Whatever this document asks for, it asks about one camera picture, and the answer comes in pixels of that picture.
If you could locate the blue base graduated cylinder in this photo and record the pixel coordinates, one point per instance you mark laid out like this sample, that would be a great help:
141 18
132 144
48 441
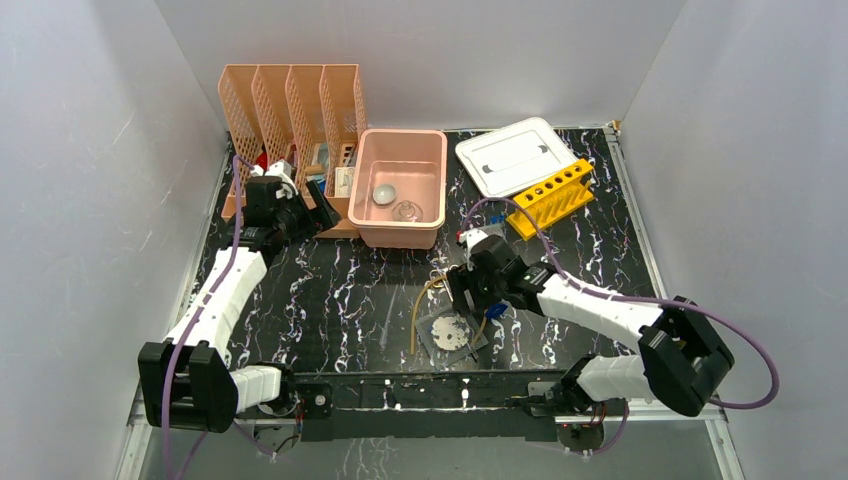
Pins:
495 311

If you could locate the clear glass flask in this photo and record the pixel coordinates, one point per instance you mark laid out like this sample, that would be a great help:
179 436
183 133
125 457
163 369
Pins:
407 211

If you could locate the white evaporating dish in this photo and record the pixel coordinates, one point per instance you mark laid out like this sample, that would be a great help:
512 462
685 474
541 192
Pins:
384 194

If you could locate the yellow rubber tube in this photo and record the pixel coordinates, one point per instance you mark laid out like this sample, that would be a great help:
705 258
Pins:
438 282

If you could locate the white container lid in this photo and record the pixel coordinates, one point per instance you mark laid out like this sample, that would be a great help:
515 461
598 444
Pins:
508 160

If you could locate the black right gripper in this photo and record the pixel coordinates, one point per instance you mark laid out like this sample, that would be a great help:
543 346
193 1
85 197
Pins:
461 279

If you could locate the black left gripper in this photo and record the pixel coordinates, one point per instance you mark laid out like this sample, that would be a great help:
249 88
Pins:
323 215

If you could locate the pink plastic bin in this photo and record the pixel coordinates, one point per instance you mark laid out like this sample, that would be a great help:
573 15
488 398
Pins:
415 162

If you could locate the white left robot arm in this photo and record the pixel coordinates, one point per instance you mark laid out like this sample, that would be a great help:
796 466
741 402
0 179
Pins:
184 380

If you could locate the yellow test tube rack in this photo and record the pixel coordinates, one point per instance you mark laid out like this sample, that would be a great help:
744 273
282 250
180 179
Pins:
558 196

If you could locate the clear plastic pipette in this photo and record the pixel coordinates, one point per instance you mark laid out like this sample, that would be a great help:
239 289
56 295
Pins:
388 317

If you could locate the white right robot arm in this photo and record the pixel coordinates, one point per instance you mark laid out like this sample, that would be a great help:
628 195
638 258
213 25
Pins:
676 356

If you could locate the pink desk organizer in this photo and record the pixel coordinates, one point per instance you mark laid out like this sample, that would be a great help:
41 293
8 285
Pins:
311 116

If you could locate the clear plastic tube rack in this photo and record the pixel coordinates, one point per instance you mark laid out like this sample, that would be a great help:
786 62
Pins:
500 229

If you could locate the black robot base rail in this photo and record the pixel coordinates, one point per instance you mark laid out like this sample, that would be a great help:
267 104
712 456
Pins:
424 397

